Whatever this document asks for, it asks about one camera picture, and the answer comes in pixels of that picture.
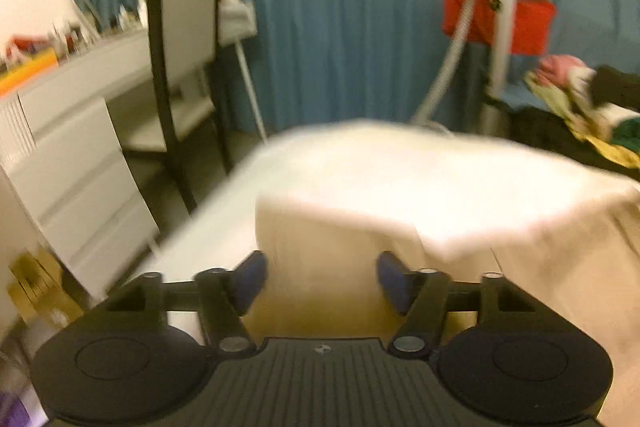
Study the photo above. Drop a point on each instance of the blue curtain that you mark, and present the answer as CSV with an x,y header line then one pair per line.
x,y
350,7

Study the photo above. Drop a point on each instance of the black chair with grey seat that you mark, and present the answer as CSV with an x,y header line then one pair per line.
x,y
187,17

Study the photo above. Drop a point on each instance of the red box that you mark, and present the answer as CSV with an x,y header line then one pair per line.
x,y
525,24

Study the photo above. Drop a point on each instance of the yellow object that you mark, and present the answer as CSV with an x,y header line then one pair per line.
x,y
40,289

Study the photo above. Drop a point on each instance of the pale pastel bed sheet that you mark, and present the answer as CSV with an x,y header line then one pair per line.
x,y
400,167

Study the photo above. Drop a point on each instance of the clutter of small desk things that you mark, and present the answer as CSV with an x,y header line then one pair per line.
x,y
75,34

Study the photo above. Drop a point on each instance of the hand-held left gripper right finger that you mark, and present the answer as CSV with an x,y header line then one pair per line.
x,y
392,282

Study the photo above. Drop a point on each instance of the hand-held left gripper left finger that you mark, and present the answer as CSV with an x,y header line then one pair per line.
x,y
251,278

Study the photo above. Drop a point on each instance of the garment steamer stand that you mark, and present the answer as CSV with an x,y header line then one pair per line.
x,y
502,32

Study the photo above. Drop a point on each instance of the pile of mixed clothes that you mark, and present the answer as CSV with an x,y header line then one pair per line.
x,y
590,117

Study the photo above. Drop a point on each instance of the grey desk with drawers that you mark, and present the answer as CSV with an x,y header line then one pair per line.
x,y
75,147

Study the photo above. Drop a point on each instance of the orange box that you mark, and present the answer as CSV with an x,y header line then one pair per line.
x,y
27,69

